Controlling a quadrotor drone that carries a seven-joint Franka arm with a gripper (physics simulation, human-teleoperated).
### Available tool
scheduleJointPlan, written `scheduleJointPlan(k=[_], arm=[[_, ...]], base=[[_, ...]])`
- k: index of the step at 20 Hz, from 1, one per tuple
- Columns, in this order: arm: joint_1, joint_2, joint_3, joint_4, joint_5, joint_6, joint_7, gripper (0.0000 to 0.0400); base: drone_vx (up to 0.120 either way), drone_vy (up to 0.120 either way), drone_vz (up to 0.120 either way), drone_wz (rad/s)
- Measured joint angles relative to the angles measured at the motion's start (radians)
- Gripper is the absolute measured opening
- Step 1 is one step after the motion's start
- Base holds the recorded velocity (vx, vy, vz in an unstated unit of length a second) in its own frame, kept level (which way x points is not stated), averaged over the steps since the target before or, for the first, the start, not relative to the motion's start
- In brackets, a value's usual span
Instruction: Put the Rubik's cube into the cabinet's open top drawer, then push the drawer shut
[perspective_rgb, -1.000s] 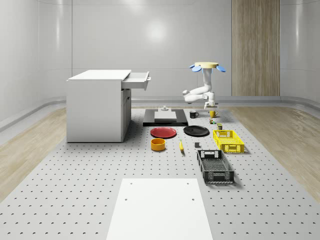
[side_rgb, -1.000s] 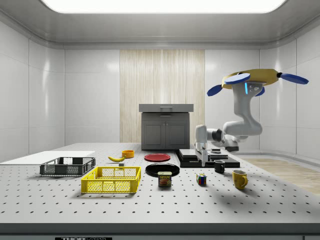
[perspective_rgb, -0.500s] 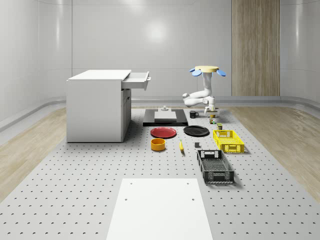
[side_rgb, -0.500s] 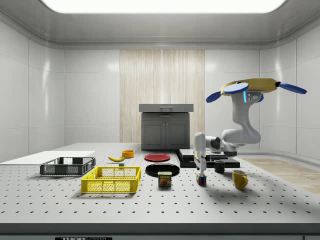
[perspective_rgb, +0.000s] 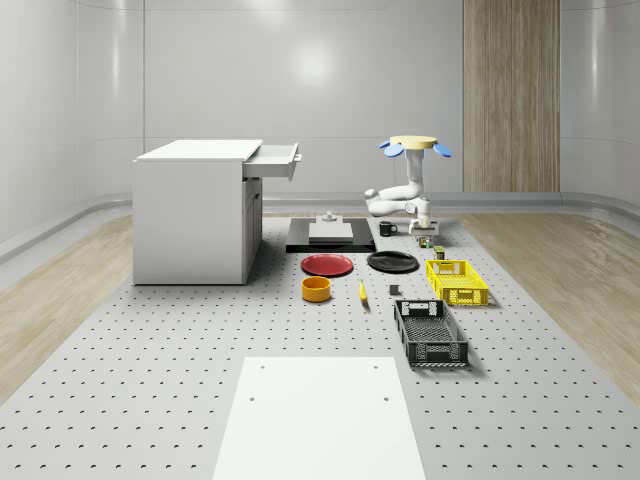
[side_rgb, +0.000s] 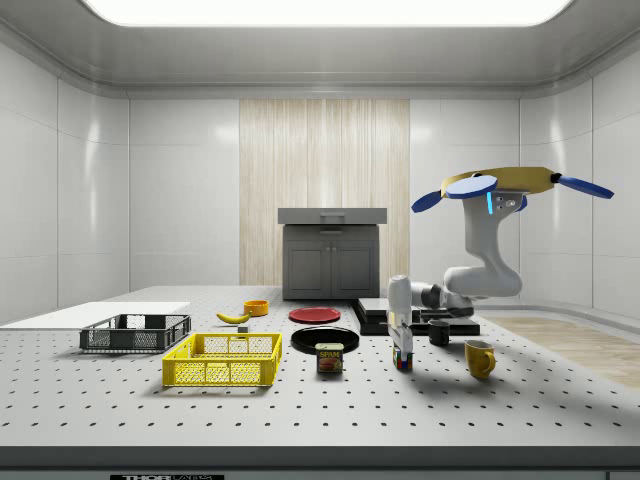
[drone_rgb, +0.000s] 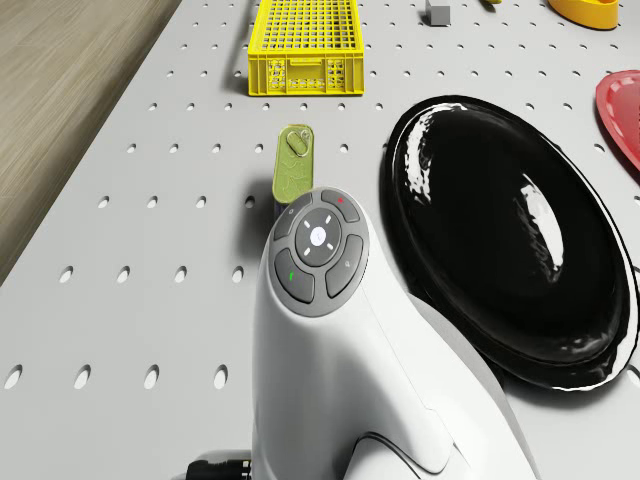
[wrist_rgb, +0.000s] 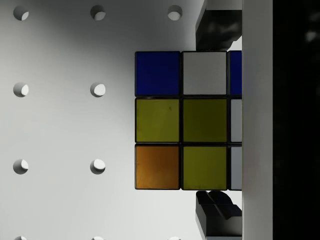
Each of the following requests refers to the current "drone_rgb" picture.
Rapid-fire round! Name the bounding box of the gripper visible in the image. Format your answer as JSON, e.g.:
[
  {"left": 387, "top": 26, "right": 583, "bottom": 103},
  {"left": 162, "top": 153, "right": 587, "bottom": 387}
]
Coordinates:
[{"left": 184, "top": 447, "right": 254, "bottom": 480}]

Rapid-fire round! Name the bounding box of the flat-sided can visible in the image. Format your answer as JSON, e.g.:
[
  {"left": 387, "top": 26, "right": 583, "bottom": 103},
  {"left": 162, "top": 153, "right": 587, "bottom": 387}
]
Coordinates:
[{"left": 270, "top": 124, "right": 317, "bottom": 217}]

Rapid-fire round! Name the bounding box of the black plate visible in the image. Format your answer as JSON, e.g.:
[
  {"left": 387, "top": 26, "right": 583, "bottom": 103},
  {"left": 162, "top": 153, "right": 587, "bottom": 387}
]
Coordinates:
[{"left": 379, "top": 94, "right": 633, "bottom": 392}]

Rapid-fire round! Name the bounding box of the yellow basket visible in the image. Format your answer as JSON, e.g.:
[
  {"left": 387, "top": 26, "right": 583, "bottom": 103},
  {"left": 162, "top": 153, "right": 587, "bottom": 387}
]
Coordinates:
[{"left": 247, "top": 0, "right": 366, "bottom": 98}]

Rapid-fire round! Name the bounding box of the grey cube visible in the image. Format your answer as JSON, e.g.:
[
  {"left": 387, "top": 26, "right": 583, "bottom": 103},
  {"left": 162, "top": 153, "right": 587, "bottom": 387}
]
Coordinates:
[{"left": 425, "top": 0, "right": 453, "bottom": 27}]

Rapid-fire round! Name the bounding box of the red plate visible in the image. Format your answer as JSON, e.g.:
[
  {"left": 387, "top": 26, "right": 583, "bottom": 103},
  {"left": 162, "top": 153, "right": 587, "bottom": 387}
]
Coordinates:
[{"left": 594, "top": 69, "right": 640, "bottom": 174}]

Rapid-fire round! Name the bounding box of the yellow bowl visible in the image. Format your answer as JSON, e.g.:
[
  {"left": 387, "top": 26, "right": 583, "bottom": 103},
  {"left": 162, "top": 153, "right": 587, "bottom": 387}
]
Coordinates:
[{"left": 546, "top": 0, "right": 622, "bottom": 32}]

